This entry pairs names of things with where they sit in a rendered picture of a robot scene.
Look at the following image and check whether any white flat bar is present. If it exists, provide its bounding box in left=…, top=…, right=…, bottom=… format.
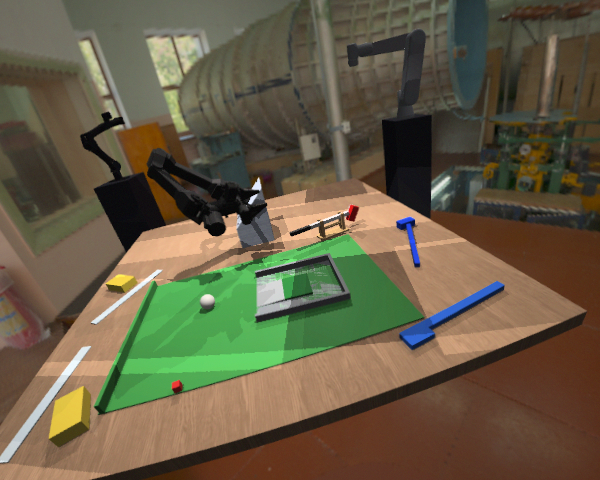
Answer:
left=91, top=270, right=163, bottom=325
left=0, top=346, right=92, bottom=463

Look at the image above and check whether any green putting mat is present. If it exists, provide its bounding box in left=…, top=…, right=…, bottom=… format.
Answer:
left=97, top=234, right=425, bottom=415

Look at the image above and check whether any yellow rectangular block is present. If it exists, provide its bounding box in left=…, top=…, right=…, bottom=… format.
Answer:
left=48, top=386, right=91, bottom=447
left=105, top=275, right=138, bottom=293

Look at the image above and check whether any white golf ball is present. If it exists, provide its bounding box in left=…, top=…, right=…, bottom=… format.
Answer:
left=200, top=294, right=215, bottom=309

